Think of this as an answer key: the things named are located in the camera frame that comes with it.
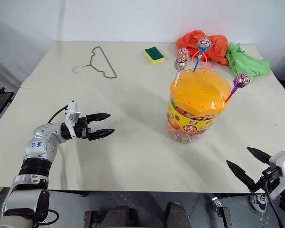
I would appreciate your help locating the white and blue sneaker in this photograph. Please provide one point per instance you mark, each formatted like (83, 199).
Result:
(259, 203)

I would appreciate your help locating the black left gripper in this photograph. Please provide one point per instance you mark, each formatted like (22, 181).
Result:
(82, 129)

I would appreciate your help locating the white stick lollipop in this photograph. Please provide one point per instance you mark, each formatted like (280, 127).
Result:
(179, 64)

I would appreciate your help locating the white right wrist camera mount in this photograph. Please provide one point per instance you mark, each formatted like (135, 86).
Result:
(281, 164)

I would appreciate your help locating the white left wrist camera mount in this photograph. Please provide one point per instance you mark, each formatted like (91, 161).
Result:
(72, 114)

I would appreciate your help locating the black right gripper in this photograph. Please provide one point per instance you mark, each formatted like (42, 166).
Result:
(268, 180)

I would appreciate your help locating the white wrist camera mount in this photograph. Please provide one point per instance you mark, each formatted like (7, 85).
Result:
(281, 164)
(72, 114)

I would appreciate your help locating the dark rounded shape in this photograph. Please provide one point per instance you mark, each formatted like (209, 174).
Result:
(121, 217)
(178, 216)

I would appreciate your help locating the green cloth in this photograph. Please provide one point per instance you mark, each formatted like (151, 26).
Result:
(244, 61)

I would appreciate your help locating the purple lollipop with pink stick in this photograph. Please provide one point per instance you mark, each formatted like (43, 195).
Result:
(241, 80)

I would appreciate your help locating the blue stick lollipop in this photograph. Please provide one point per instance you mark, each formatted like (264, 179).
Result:
(204, 43)

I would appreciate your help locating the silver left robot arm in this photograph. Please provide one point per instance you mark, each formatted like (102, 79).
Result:
(38, 147)

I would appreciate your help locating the rusty metal table bracket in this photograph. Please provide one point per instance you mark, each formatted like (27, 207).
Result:
(222, 213)
(91, 219)

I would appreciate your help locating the orange cloth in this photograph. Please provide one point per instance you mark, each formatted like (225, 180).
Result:
(192, 40)

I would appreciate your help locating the lollipop jar with orange lid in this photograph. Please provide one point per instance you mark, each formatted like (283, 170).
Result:
(197, 111)

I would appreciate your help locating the yellow and green sponge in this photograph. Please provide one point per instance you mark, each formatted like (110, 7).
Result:
(154, 55)

